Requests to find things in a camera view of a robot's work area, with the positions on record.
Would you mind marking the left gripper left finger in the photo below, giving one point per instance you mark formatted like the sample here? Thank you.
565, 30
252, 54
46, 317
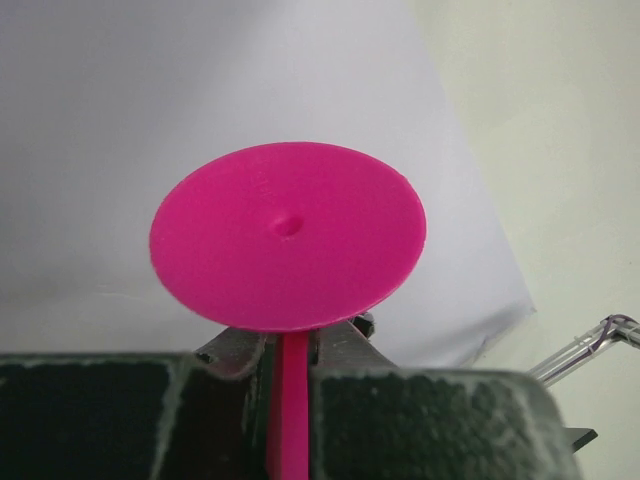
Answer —
180, 415

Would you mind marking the pink wine glass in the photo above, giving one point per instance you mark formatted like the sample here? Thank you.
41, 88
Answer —
287, 238

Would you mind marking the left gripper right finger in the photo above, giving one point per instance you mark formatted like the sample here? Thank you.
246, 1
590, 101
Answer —
372, 419

